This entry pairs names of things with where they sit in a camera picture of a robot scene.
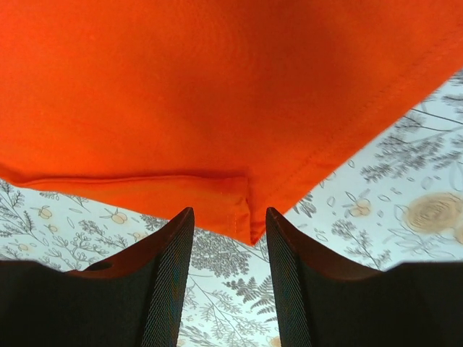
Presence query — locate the floral table mat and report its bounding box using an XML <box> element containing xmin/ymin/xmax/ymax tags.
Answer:
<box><xmin>1</xmin><ymin>73</ymin><xmax>462</xmax><ymax>346</ymax></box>

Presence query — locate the orange t shirt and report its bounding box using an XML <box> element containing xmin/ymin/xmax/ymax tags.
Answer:
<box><xmin>1</xmin><ymin>1</ymin><xmax>462</xmax><ymax>244</ymax></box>

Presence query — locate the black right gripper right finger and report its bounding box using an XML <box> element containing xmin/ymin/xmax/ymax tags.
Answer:
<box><xmin>266</xmin><ymin>208</ymin><xmax>462</xmax><ymax>346</ymax></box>

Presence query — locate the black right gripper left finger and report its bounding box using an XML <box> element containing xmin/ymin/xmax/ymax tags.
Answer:
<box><xmin>1</xmin><ymin>207</ymin><xmax>195</xmax><ymax>346</ymax></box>

